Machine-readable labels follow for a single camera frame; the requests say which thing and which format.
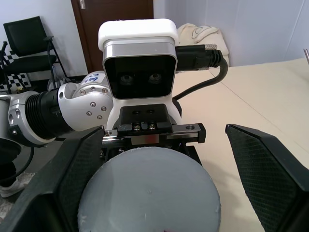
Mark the brown wooden door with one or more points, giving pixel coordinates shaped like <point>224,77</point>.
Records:
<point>116,14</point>

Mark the black office chair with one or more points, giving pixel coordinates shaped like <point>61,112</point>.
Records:
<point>29,48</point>

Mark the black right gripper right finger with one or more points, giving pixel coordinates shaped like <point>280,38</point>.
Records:
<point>272,174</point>

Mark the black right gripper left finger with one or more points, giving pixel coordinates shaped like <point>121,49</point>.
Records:
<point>46,183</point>

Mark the white sneaker shoe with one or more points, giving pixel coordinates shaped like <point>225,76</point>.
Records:
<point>9,189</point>

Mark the grey round jar lid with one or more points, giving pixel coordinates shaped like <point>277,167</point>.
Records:
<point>149,191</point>

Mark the cream cloth bag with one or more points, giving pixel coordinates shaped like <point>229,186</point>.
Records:
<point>205,33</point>

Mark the silver metal object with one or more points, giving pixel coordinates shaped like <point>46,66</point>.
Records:
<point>306,56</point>

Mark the dark trouser leg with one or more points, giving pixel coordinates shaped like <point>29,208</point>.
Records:
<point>7,154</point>

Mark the black white checkerboard sheet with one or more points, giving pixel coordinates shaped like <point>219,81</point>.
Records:
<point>17,79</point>

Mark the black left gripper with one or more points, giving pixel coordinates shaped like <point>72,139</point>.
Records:
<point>144,116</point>

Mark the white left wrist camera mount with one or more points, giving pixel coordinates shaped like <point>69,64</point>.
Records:
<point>138,62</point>

